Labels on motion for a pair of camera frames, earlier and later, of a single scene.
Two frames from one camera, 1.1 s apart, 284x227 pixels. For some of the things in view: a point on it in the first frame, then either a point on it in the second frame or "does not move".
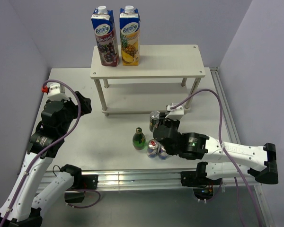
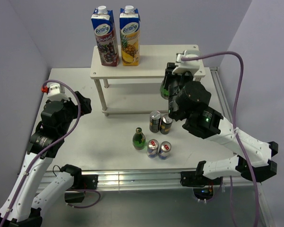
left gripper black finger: (85, 104) does not move
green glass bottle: (139, 139) does not move
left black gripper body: (72, 111) does not move
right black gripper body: (168, 122) → (183, 78)
